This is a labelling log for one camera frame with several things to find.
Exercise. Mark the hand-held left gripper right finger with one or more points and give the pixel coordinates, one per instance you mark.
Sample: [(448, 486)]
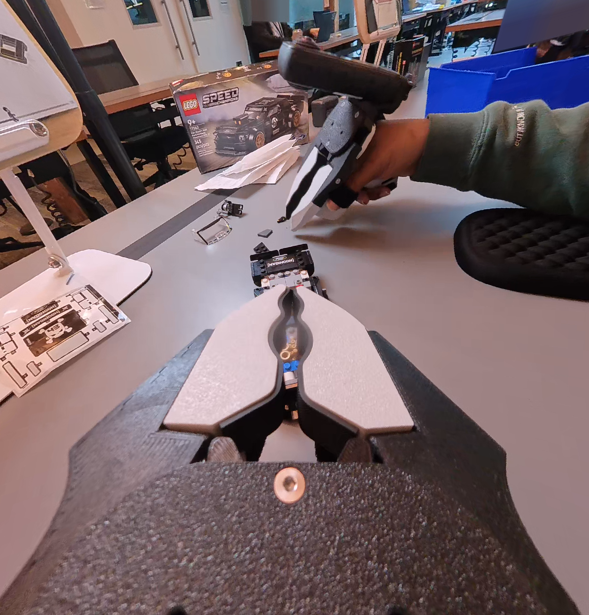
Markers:
[(357, 380)]

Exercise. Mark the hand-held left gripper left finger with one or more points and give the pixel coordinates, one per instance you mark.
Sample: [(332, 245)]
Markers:
[(227, 370)]

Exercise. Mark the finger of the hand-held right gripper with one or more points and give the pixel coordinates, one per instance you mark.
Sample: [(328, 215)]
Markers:
[(296, 192), (318, 197)]

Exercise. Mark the lego car model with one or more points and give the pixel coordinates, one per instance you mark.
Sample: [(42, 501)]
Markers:
[(285, 269)]

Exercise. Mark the blue plastic bin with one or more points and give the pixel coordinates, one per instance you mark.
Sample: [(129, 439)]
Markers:
[(525, 82)]

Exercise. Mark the lego instruction booklet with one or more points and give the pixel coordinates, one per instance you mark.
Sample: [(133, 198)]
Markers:
[(21, 67)]

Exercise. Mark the tiny black lego piece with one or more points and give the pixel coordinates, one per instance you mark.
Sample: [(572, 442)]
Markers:
[(265, 233)]

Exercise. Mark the black wedge lego plate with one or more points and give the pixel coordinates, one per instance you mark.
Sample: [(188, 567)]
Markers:
[(262, 248)]

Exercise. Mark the small black lego assembly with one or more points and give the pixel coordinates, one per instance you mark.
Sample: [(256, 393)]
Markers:
[(232, 208)]

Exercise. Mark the clear lego windshield piece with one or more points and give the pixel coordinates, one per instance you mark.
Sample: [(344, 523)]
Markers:
[(213, 231)]

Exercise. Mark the lego set box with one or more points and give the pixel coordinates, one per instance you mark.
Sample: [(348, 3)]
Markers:
[(237, 115)]

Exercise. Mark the lego sticker sheet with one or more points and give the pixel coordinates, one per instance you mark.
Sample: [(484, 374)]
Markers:
[(50, 332)]

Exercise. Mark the crumpled white paper bag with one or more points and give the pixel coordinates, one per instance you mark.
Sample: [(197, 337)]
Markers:
[(251, 168)]

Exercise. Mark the black office chair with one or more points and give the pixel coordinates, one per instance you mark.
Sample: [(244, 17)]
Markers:
[(131, 106)]

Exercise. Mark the black metal pole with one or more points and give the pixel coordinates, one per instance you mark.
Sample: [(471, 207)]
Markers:
[(78, 96)]

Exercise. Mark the white stand rod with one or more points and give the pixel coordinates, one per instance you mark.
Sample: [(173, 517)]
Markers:
[(35, 226)]

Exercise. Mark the wooden stand board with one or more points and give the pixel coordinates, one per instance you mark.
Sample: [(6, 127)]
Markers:
[(45, 149)]

